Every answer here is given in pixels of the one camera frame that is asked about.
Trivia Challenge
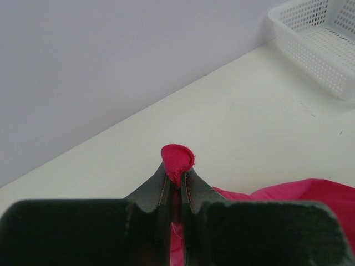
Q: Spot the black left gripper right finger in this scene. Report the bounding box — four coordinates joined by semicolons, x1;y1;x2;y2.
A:
181;170;354;265

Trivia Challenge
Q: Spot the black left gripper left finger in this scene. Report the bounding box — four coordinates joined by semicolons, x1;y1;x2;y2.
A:
1;166;171;265

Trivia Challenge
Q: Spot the pink t shirt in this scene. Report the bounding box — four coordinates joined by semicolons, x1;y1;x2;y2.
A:
160;144;355;266

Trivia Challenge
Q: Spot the white perforated plastic basket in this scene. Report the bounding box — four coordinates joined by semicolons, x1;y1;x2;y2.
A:
268;0;354;100

